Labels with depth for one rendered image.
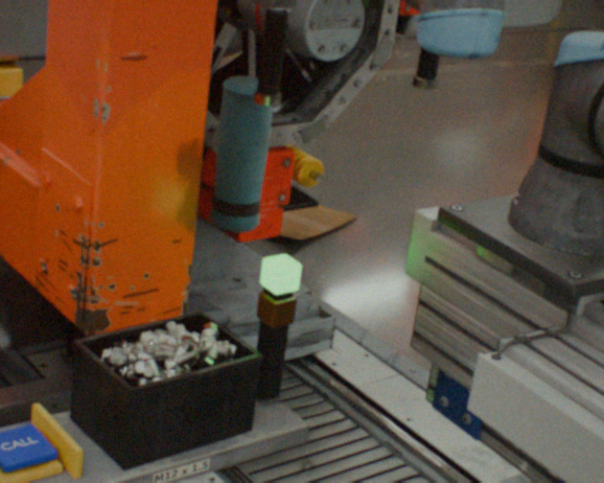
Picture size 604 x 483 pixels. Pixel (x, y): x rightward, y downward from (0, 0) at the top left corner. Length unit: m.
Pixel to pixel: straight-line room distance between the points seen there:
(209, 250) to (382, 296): 0.75
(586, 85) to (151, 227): 0.63
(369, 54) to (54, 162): 0.87
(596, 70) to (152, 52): 0.56
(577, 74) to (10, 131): 0.88
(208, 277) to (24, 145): 0.80
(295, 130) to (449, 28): 1.24
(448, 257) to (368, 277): 1.71
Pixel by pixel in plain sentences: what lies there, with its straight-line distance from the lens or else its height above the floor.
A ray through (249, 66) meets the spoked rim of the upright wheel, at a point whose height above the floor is 0.70.
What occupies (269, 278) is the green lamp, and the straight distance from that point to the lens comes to 1.65.
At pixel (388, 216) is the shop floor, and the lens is 3.66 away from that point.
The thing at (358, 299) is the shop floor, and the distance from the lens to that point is 3.11.
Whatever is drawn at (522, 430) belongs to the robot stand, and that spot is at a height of 0.68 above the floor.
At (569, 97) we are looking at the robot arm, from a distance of 1.38.
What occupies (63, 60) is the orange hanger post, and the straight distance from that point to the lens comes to 1.66.
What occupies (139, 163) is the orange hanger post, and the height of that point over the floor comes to 0.77.
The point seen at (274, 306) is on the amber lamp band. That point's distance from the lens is 1.65.
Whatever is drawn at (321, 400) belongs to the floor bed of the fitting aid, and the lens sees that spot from 2.54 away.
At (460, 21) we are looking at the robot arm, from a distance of 1.11.
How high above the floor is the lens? 1.33
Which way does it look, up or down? 23 degrees down
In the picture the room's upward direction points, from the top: 8 degrees clockwise
